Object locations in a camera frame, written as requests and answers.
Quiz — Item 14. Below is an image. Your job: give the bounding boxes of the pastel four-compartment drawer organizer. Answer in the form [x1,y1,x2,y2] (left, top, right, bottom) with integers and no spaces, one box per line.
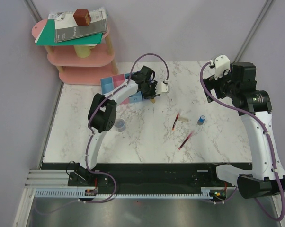
[100,73,143,105]

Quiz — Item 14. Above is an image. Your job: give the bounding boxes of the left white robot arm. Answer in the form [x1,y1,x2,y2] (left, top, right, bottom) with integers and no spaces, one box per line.
[85,66,159,169]

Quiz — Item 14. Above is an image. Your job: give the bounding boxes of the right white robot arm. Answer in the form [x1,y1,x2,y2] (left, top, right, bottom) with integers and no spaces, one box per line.
[200,60,285,199]

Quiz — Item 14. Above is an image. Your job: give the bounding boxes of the blue-capped small bottle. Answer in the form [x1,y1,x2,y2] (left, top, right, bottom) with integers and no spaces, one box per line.
[197,115,206,125]

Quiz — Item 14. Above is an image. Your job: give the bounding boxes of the red pen upper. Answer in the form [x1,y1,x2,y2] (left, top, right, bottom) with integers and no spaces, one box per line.
[172,112,180,130]

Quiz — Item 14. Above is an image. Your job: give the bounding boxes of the red pen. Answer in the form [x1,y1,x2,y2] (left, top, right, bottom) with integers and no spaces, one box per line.
[178,131,195,150]
[172,112,180,130]

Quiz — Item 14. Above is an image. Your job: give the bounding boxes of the clear paperclip jar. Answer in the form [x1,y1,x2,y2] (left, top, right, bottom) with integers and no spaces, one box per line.
[114,119,126,132]

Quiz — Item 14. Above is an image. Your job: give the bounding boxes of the red pen lower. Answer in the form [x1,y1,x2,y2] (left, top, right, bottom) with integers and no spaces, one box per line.
[178,131,195,150]

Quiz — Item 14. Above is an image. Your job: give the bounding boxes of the cream cylinder on shelf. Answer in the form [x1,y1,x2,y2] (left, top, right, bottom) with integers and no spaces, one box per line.
[74,45,91,58]

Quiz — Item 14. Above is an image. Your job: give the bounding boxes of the grey manual booklet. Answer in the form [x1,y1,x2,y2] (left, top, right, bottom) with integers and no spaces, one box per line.
[55,19,108,43]

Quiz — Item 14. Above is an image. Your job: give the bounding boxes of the pink three-tier shelf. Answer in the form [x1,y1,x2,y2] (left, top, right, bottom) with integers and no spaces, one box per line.
[45,32,119,85]

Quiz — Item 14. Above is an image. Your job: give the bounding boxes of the dark red cube box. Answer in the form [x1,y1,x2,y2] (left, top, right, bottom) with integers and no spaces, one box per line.
[73,9,91,26]

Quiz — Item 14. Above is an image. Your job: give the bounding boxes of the white papers stack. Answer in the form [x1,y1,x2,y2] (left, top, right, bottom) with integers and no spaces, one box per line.
[48,7,107,28]

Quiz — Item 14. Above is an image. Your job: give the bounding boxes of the green folder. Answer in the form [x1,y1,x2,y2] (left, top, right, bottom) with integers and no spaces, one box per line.
[31,19,103,46]

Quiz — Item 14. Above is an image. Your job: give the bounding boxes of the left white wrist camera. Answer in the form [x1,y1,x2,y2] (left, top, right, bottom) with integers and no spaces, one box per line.
[155,81,170,94]

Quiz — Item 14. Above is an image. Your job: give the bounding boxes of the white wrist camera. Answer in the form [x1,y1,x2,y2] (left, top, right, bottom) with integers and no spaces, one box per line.
[155,81,170,94]
[210,54,230,80]

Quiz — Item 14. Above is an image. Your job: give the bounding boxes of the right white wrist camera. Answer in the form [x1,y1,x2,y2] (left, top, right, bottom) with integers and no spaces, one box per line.
[210,54,230,80]

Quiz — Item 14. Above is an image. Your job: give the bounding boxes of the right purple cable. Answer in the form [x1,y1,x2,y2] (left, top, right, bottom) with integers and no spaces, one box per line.
[200,61,285,222]

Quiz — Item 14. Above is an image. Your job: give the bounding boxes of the purple cable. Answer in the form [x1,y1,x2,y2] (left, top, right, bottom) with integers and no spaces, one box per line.
[85,53,170,171]
[200,61,285,222]

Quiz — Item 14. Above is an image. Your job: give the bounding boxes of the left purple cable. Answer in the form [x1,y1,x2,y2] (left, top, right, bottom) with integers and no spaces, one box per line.
[85,53,170,171]

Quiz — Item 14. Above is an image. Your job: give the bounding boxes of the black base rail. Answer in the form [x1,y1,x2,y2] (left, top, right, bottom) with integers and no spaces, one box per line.
[42,162,249,196]

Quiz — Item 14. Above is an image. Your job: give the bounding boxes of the white slotted cable duct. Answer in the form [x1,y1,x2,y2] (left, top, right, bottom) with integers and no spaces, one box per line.
[34,188,226,200]

